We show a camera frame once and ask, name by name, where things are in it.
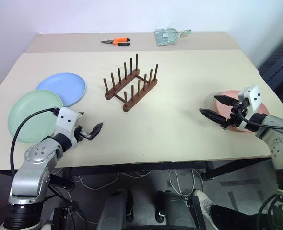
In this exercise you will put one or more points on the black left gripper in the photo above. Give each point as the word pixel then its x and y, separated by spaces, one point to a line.
pixel 84 135

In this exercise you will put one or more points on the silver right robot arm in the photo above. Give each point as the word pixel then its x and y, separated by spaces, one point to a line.
pixel 281 143

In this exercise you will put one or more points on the red plate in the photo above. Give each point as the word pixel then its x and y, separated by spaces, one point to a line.
pixel 220 108

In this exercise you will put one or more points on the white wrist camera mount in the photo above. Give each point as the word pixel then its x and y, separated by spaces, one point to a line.
pixel 67 119
pixel 254 95

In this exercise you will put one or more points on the green packaged dustpan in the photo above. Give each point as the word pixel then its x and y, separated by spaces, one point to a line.
pixel 165 37

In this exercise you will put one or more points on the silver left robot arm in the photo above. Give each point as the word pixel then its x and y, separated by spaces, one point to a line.
pixel 33 153

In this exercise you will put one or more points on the blue plate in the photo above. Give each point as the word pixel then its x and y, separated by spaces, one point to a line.
pixel 62 86

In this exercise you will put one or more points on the white sneaker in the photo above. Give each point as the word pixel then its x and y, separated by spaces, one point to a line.
pixel 203 201

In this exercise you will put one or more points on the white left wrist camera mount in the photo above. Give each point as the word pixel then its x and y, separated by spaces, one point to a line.
pixel 67 119

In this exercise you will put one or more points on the black metal table frame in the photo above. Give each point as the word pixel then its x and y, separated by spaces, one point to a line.
pixel 132 166

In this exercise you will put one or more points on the cream table cover sheet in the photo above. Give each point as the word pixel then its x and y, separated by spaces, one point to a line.
pixel 180 119

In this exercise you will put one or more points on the black trouser leg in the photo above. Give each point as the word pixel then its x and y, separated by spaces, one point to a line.
pixel 232 218

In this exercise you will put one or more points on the black metal shelf frame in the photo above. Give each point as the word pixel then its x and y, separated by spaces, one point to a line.
pixel 279 60

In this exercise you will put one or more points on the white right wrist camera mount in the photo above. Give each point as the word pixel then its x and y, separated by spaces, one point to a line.
pixel 254 95

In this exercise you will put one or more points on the dark grey rounded shell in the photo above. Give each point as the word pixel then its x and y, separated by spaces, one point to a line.
pixel 175 210
pixel 114 210

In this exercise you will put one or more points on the green plate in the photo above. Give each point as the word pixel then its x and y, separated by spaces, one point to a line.
pixel 36 100

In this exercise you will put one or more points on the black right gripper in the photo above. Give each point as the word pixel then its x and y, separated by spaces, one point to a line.
pixel 235 115

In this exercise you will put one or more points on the wooden dish rack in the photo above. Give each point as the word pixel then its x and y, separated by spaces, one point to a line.
pixel 141 94

